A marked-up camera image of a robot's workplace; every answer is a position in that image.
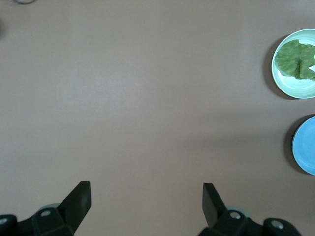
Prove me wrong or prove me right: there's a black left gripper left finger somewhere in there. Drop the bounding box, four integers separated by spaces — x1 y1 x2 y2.
31 181 92 236

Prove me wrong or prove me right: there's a pale green plate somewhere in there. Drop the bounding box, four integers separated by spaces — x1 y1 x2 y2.
271 29 315 99

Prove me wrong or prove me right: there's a green lettuce leaf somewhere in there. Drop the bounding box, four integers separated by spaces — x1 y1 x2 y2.
275 39 315 81

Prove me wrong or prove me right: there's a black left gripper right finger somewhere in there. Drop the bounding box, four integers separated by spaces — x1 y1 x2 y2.
196 183 265 236

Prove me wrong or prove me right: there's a blue plate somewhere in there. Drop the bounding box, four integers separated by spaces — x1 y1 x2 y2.
292 115 315 176

